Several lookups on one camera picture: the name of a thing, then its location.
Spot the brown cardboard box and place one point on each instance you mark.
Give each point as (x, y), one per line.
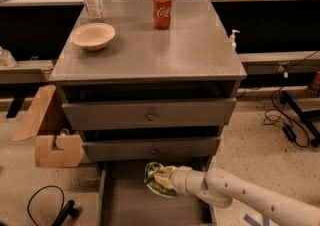
(55, 146)

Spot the black metal stand leg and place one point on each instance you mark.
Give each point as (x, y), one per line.
(305, 116)

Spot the red coca-cola can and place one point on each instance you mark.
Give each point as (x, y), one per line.
(162, 13)

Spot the grey top drawer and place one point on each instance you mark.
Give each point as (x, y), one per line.
(149, 114)

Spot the grey drawer cabinet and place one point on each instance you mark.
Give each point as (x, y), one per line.
(192, 59)

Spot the grey open bottom drawer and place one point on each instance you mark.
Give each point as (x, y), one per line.
(125, 200)

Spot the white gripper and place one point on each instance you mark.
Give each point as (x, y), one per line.
(179, 179)

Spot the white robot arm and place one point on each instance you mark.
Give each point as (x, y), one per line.
(218, 187)

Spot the green jalapeno chip bag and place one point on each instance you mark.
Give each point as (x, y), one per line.
(151, 169)

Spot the grey middle drawer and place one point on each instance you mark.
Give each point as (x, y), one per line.
(152, 149)

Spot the clear plastic container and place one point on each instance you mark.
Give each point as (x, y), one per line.
(6, 59)

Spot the white pump sanitizer bottle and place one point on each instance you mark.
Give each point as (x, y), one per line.
(232, 38)

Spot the white paper bowl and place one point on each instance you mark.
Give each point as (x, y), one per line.
(93, 36)

